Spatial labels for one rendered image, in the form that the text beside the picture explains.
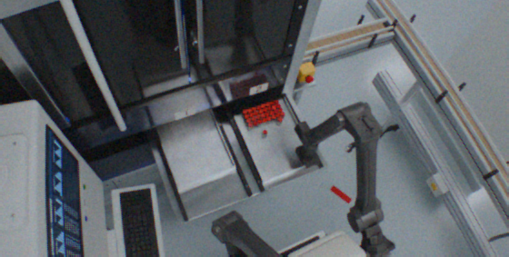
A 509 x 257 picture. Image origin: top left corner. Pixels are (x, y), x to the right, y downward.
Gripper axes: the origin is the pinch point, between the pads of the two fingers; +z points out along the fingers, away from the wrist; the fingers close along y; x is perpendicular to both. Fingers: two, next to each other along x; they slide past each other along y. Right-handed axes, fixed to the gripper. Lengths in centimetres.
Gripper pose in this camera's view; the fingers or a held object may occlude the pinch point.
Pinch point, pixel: (304, 163)
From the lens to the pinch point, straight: 173.3
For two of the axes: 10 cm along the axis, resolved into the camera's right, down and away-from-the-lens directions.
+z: -0.5, 5.4, 8.4
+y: -4.1, -7.8, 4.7
